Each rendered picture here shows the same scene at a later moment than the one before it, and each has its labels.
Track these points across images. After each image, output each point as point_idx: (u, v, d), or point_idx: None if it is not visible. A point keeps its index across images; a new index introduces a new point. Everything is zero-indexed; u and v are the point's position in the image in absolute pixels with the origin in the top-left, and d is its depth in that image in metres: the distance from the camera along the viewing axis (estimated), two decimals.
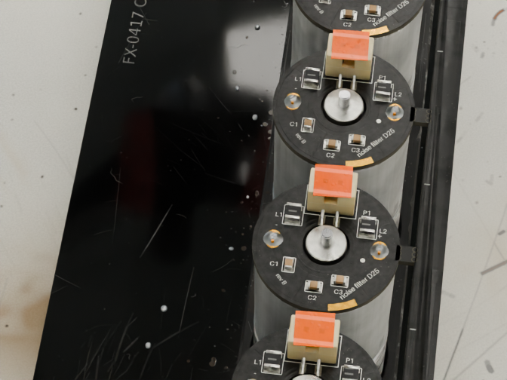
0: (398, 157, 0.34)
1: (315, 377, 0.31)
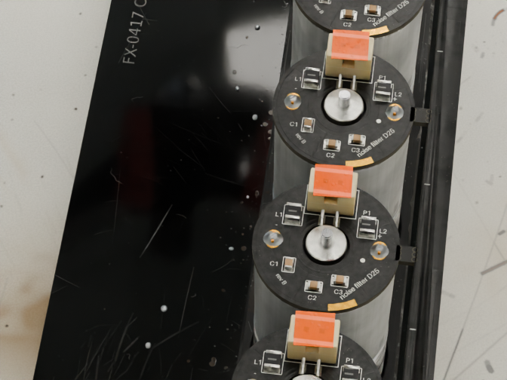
0: (398, 157, 0.34)
1: (315, 377, 0.31)
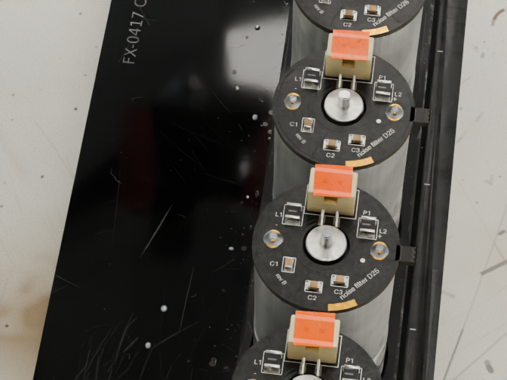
0: (398, 157, 0.34)
1: (315, 377, 0.31)
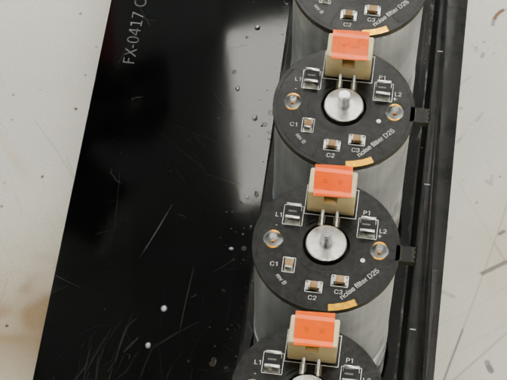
0: (398, 157, 0.34)
1: (315, 377, 0.31)
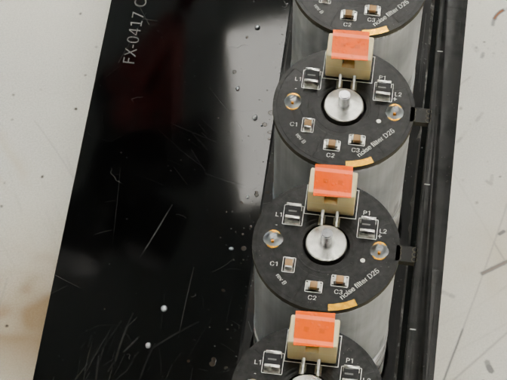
0: (398, 157, 0.34)
1: (315, 377, 0.31)
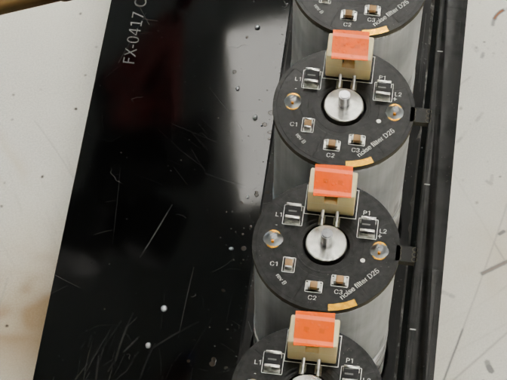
0: (398, 157, 0.34)
1: (315, 377, 0.31)
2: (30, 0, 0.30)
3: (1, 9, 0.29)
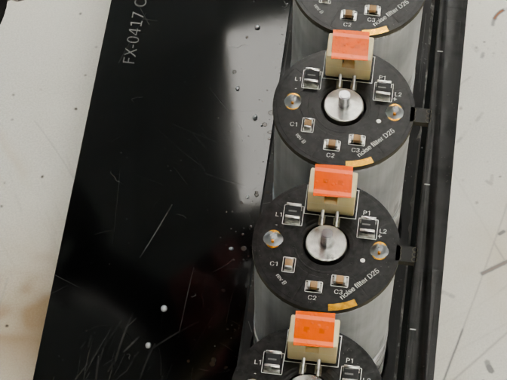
0: (398, 157, 0.34)
1: (315, 377, 0.31)
2: None
3: None
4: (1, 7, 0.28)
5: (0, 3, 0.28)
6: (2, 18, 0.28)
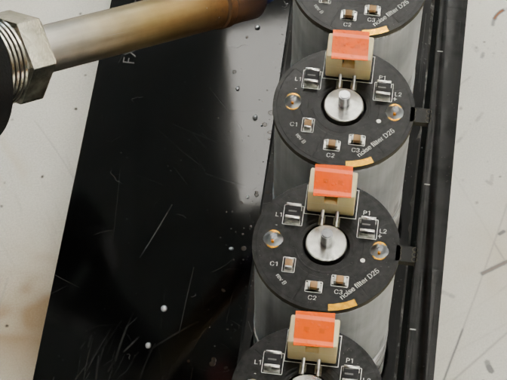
0: (398, 157, 0.34)
1: (315, 377, 0.31)
2: (192, 29, 0.34)
3: (167, 37, 0.33)
4: (6, 114, 0.30)
5: (5, 109, 0.30)
6: (7, 123, 0.30)
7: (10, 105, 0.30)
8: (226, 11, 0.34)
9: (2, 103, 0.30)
